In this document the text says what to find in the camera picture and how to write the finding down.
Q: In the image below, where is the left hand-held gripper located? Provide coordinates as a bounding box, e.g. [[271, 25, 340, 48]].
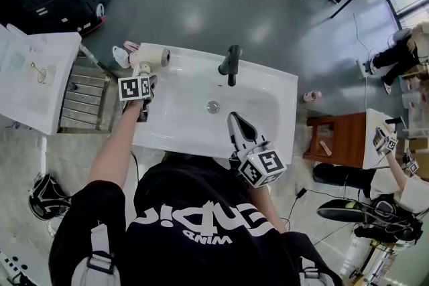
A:
[[117, 74, 159, 123]]

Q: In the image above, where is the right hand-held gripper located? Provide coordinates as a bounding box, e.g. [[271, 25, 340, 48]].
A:
[[227, 111, 287, 189]]

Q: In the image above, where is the white ceramic sink basin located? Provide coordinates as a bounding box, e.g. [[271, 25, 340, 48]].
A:
[[131, 42, 300, 165]]

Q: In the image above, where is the person's left forearm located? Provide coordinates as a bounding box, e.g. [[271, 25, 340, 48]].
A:
[[88, 99, 144, 199]]

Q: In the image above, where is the person's right forearm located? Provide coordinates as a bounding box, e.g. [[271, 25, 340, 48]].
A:
[[249, 182, 290, 234]]

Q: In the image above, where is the grey metal slatted rack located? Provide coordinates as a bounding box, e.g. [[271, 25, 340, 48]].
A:
[[56, 43, 113, 135]]

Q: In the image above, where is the pink slipper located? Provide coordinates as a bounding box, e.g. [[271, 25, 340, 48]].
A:
[[123, 40, 140, 66]]

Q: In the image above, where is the white plastic jug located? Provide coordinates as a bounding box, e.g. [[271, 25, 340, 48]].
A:
[[111, 44, 131, 70]]

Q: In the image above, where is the black faucet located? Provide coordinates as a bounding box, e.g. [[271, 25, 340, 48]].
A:
[[217, 44, 243, 88]]

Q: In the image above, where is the small plastic drink bottle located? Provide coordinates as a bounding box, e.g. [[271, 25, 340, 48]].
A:
[[302, 90, 323, 104]]

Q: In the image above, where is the person's black printed shirt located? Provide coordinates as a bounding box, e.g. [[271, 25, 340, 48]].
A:
[[48, 151, 343, 286]]

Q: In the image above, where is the brown wooden stand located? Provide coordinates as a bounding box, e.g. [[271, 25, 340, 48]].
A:
[[302, 111, 368, 166]]

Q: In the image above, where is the clear glass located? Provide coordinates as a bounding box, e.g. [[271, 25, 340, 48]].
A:
[[36, 64, 56, 85]]

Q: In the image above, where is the white stone slab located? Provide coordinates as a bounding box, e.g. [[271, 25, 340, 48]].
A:
[[362, 107, 408, 170]]

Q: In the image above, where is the person's right grey backpack strap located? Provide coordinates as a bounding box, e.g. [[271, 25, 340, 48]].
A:
[[297, 255, 336, 286]]

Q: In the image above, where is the person's grey backpack strap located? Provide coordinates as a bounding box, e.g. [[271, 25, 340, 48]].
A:
[[71, 223, 122, 286], [297, 255, 336, 286]]

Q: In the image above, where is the person's left grey backpack strap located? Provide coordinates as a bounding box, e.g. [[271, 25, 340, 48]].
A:
[[71, 223, 122, 286]]

